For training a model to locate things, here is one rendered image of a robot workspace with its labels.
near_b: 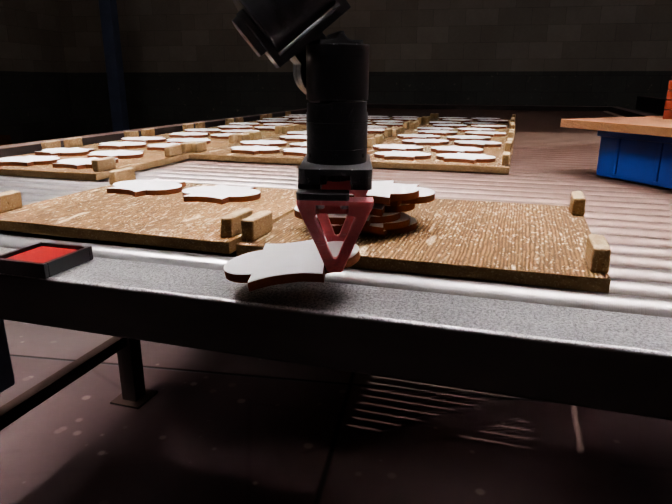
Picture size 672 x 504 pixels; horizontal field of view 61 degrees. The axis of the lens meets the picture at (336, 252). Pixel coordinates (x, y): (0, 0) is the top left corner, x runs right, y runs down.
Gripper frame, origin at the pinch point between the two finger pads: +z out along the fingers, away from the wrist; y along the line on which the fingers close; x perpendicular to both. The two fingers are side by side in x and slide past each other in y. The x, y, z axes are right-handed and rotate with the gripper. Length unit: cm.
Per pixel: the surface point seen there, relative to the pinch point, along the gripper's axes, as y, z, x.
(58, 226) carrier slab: 18.5, 3.0, 37.8
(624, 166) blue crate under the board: 67, 1, -59
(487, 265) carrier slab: 2.7, 2.1, -15.9
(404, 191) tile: 14.0, -3.4, -7.9
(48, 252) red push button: 8.3, 3.3, 33.9
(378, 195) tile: 11.4, -3.4, -4.6
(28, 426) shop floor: 108, 99, 107
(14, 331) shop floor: 183, 101, 155
